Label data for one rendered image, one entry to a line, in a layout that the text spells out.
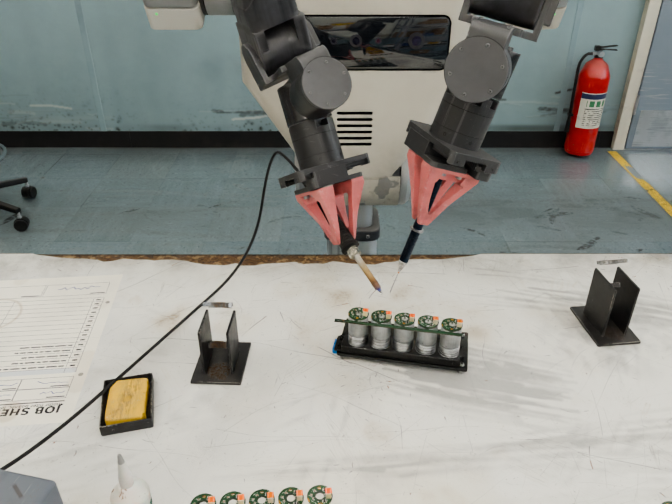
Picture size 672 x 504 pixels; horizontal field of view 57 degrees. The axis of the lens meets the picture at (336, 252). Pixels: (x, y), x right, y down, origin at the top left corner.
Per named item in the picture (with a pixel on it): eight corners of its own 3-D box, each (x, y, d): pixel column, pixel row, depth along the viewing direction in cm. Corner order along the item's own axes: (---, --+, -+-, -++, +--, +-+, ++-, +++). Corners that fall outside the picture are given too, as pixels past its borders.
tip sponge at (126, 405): (106, 388, 73) (103, 378, 72) (154, 381, 74) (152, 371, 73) (101, 436, 66) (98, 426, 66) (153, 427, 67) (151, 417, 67)
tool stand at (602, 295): (612, 339, 86) (604, 261, 87) (655, 345, 76) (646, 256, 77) (572, 342, 86) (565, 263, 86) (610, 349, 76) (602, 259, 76)
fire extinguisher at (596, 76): (559, 145, 333) (580, 41, 305) (588, 145, 333) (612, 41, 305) (568, 156, 320) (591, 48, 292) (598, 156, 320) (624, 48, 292)
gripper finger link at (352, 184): (380, 232, 77) (360, 159, 76) (332, 249, 73) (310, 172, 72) (352, 236, 83) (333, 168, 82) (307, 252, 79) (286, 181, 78)
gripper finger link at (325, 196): (383, 231, 77) (362, 158, 76) (335, 248, 73) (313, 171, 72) (355, 235, 83) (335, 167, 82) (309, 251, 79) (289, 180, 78)
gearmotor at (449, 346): (438, 349, 77) (442, 316, 74) (458, 351, 76) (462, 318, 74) (437, 362, 75) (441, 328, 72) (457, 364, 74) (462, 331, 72)
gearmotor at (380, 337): (371, 340, 78) (372, 308, 76) (390, 343, 78) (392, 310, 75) (368, 353, 76) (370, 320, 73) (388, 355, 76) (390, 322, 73)
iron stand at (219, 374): (250, 378, 79) (252, 302, 80) (236, 388, 70) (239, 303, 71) (203, 376, 79) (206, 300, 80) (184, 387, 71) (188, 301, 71)
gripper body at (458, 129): (446, 168, 62) (476, 97, 59) (402, 134, 70) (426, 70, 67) (495, 179, 65) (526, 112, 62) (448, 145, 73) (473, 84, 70)
